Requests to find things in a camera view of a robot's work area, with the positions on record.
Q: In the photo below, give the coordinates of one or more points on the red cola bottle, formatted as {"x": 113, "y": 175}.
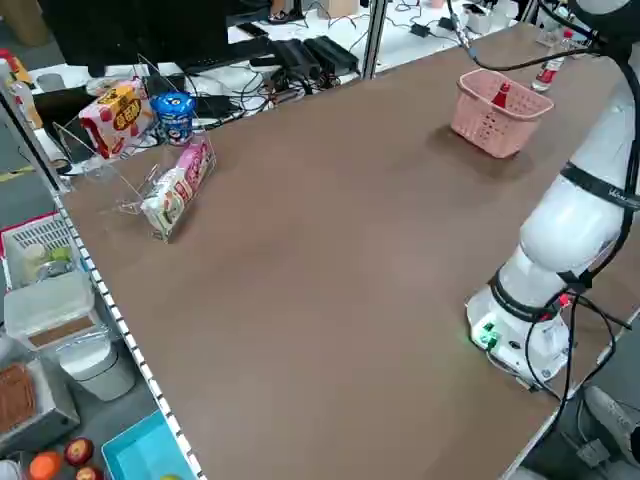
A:
{"x": 501, "y": 96}

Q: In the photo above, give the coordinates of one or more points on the clear water bottle red label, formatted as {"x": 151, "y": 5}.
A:
{"x": 548, "y": 75}

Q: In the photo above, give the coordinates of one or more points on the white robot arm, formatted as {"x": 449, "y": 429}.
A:
{"x": 565, "y": 225}

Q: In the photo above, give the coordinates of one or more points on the pink snack packet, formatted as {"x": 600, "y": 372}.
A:
{"x": 194, "y": 167}

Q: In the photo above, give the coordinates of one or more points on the green white snack packet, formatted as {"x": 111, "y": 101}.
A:
{"x": 167, "y": 200}

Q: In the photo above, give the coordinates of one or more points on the black power brick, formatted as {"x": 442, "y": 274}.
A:
{"x": 332, "y": 52}
{"x": 296, "y": 56}

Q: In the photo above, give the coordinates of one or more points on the blue snack cup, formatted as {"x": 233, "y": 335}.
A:
{"x": 173, "y": 117}

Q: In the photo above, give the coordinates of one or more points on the pink plastic basket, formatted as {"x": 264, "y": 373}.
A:
{"x": 492, "y": 127}

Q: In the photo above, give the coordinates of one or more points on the clear acrylic shelf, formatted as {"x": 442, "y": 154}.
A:
{"x": 107, "y": 175}

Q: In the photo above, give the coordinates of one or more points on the white round bin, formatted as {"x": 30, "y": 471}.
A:
{"x": 97, "y": 367}

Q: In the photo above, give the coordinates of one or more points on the blue plastic tray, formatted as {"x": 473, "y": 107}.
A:
{"x": 145, "y": 450}

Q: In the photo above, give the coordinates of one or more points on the white crate red rim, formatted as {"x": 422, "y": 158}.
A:
{"x": 45, "y": 240}

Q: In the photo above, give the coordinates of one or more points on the black monitor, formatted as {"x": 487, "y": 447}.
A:
{"x": 140, "y": 30}

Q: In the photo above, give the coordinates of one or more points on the white power strip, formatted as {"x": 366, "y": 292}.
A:
{"x": 487, "y": 17}

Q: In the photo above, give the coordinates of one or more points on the clear plastic storage box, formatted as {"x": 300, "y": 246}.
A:
{"x": 47, "y": 305}

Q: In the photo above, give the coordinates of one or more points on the small clear acrylic stand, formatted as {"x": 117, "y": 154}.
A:
{"x": 550, "y": 39}

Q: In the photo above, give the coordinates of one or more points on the red apple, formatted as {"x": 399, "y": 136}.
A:
{"x": 79, "y": 450}
{"x": 89, "y": 473}

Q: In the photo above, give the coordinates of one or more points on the metal box brown contents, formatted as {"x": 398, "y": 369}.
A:
{"x": 30, "y": 405}

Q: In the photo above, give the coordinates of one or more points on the grey shoe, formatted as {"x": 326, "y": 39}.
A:
{"x": 612, "y": 417}

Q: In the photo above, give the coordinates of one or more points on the orange fruit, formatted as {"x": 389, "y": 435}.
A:
{"x": 45, "y": 466}

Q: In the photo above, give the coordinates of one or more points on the aluminium frame post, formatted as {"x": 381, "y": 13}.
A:
{"x": 374, "y": 40}

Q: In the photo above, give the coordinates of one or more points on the white perforated table rail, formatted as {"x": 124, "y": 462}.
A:
{"x": 125, "y": 330}

